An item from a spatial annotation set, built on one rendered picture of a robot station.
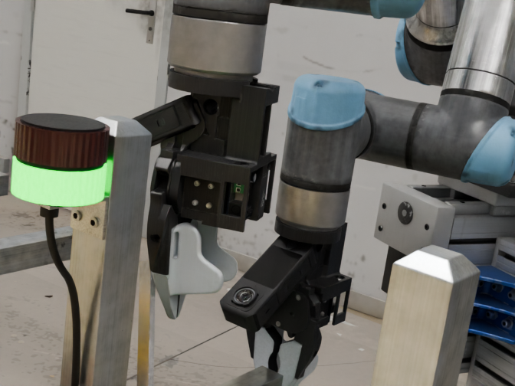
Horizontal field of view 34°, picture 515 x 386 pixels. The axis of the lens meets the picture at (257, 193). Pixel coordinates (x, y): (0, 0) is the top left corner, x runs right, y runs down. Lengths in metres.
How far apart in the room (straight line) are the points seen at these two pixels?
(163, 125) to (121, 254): 0.12
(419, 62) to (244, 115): 0.71
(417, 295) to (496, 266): 0.86
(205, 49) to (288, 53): 2.93
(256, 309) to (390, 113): 0.26
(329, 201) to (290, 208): 0.04
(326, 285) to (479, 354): 0.49
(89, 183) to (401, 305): 0.22
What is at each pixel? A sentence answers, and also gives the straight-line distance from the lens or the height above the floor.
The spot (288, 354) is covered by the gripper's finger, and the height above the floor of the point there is 0.89.
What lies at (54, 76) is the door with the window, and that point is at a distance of 4.42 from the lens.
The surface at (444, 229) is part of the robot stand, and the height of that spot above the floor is 0.96.
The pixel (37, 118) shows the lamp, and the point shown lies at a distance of 0.56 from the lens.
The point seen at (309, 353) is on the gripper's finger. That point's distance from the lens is 0.89.
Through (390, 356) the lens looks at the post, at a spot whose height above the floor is 1.08.
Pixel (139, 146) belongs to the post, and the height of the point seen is 1.14.
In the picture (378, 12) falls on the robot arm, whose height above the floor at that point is 1.25.
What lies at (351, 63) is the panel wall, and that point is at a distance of 3.42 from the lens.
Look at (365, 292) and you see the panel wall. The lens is 3.52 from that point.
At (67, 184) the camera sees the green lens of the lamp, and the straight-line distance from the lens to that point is 0.53.
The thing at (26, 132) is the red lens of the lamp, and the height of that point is 1.16.
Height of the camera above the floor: 1.26
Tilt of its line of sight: 14 degrees down
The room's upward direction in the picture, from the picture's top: 8 degrees clockwise
